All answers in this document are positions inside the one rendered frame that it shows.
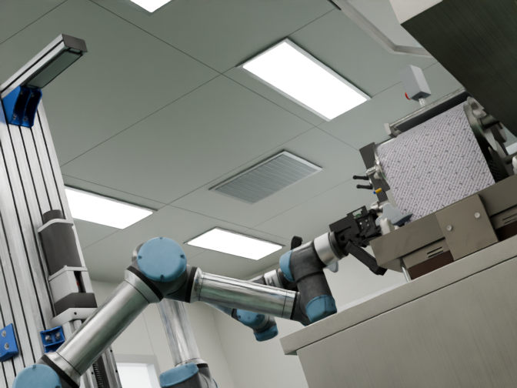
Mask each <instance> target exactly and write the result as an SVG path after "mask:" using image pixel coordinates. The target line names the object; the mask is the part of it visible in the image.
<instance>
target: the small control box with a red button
mask: <svg viewBox="0 0 517 388"><path fill-rule="evenodd" d="M399 77H400V79H401V80H402V84H403V86H404V88H405V97H406V98H407V99H408V100H414V101H417V102H419V96H421V95H423V98H424V99H426V98H427V97H429V96H430V95H431V94H432V93H431V92H430V89H429V87H428V85H427V82H426V80H425V77H424V75H423V74H422V70H421V69H420V68H418V67H415V66H413V65H408V66H407V67H405V68H404V69H403V70H401V71H400V72H399Z"/></svg>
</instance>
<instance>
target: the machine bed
mask: <svg viewBox="0 0 517 388"><path fill-rule="evenodd" d="M516 256H517V235H515V236H512V237H510V238H508V239H505V240H503V241H501V242H498V243H496V244H494V245H492V246H489V247H487V248H485V249H482V250H480V251H478V252H476V253H473V254H471V255H469V256H467V257H464V258H462V259H459V260H457V261H455V262H453V263H450V264H448V265H446V266H443V267H442V268H439V269H437V270H434V271H432V272H430V273H427V274H425V275H424V276H420V277H419V278H416V279H414V280H412V281H409V282H407V283H404V284H402V285H401V286H397V287H395V288H394V289H390V290H389V291H386V292H384V293H382V294H379V295H377V296H374V297H372V298H371V299H367V300H366V301H364V302H361V303H359V304H357V305H354V306H352V307H349V308H348V309H344V310H343V311H341V312H339V313H336V314H334V315H331V316H329V317H327V318H324V319H322V320H319V321H318V322H316V323H313V324H311V325H309V326H306V327H304V328H301V329H299V330H297V331H295V332H293V333H290V334H288V335H286V336H283V337H281V338H279V340H280V343H281V345H282V349H283V352H284V354H285V355H292V356H297V355H298V354H297V352H296V351H297V350H299V349H301V348H303V347H306V346H308V345H311V344H313V343H316V342H318V341H319V340H323V339H324V338H327V337H329V336H332V335H334V334H336V333H339V332H341V331H343V330H345V329H348V328H350V327H352V326H355V325H357V324H360V323H362V322H365V321H366V320H368V319H371V318H374V317H376V316H379V315H381V314H383V313H386V312H388V311H390V310H392V309H395V308H397V307H399V306H402V305H404V304H406V303H409V302H411V301H413V300H415V299H418V298H420V297H423V296H425V295H428V294H430V293H433V292H435V291H436V290H439V289H441V288H444V287H446V286H449V285H451V284H453V283H456V282H458V281H460V280H462V279H465V278H467V277H470V276H472V275H475V274H476V273H480V272H481V271H483V270H486V269H488V268H491V267H493V266H496V265H498V264H500V263H503V262H505V261H507V260H509V259H512V258H514V257H516Z"/></svg>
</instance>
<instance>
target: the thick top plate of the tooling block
mask: <svg viewBox="0 0 517 388"><path fill-rule="evenodd" d="M476 194H479V195H480V196H481V197H482V201H483V202H484V204H485V207H486V209H487V212H488V214H489V217H490V218H491V217H493V216H495V215H497V214H499V213H501V212H504V211H506V210H508V209H511V208H513V207H515V206H517V173H516V174H515V175H513V176H510V177H508V178H506V179H503V180H502V181H499V182H497V183H495V184H493V185H491V186H488V187H486V188H484V189H482V190H480V191H478V192H475V193H473V194H471V195H470V196H466V197H465V198H463V199H460V200H458V201H456V202H454V203H452V204H450V205H447V206H445V207H443V208H441V209H438V210H436V211H434V212H432V213H430V214H428V215H426V216H423V217H422V218H420V219H417V220H415V221H413V222H411V223H408V224H406V225H404V226H402V227H400V228H398V229H395V230H393V231H391V232H389V233H386V234H385V235H383V236H380V237H379V238H376V239H373V240H372V241H370V242H369V243H370V246H371V247H372V251H373V253H374V256H375V259H376V262H377V263H378V266H380V267H382V268H386V269H390V270H393V271H396V272H399V273H403V271H402V268H401V265H402V264H403V263H404V260H403V258H402V257H403V256H406V255H408V254H410V253H413V252H414V251H417V250H419V249H421V248H424V247H426V246H428V245H431V244H433V243H435V242H437V241H439V240H441V239H444V238H445V237H444V234H443V232H442V229H441V227H440V225H439V221H438V220H437V217H436V215H435V214H436V213H437V212H439V211H442V210H443V209H446V208H448V207H450V206H453V205H455V204H456V203H458V202H461V201H463V200H465V199H467V198H469V197H472V196H474V195H476Z"/></svg>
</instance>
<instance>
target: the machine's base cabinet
mask: <svg viewBox="0 0 517 388"><path fill-rule="evenodd" d="M296 352H297V354H298V357H299V361H300V363H301V366H302V370H303V373H304V375H305V379H306V382H307V384H308V387H309V388H517V256H516V257H514V258H512V259H509V260H507V261H505V262H503V263H500V264H498V265H496V266H493V267H491V268H488V269H486V270H483V271H481V272H480V273H476V274H475V275H472V276H470V277H467V278H465V279H462V280H460V281H458V282H456V283H453V284H451V285H449V286H446V287H444V288H441V289H439V290H436V291H435V292H433V293H430V294H428V295H425V296H423V297H420V298H418V299H415V300H413V301H411V302H409V303H406V304H404V305H402V306H399V307H397V308H395V309H392V310H390V311H388V312H386V313H383V314H381V315H379V316H376V317H374V318H371V319H368V320H366V321H365V322H362V323H360V324H357V325H355V326H352V327H350V328H348V329H345V330H343V331H341V332H339V333H336V334H334V335H332V336H329V337H327V338H324V339H322V340H319V341H318V342H316V343H313V344H311V345H308V346H306V347H303V348H301V349H299V350H297V351H296Z"/></svg>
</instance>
